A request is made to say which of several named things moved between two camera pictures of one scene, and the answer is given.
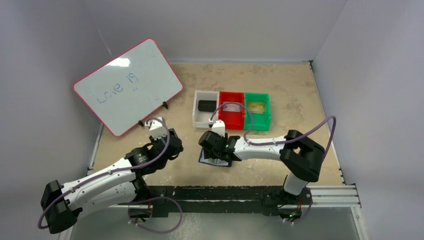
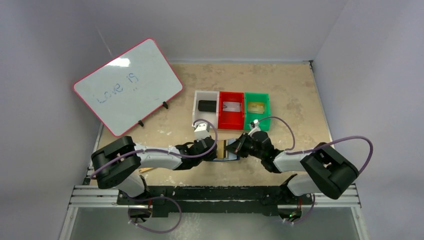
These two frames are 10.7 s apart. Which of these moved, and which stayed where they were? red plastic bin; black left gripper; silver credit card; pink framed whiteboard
Moved: black left gripper
Stayed: pink framed whiteboard; red plastic bin; silver credit card
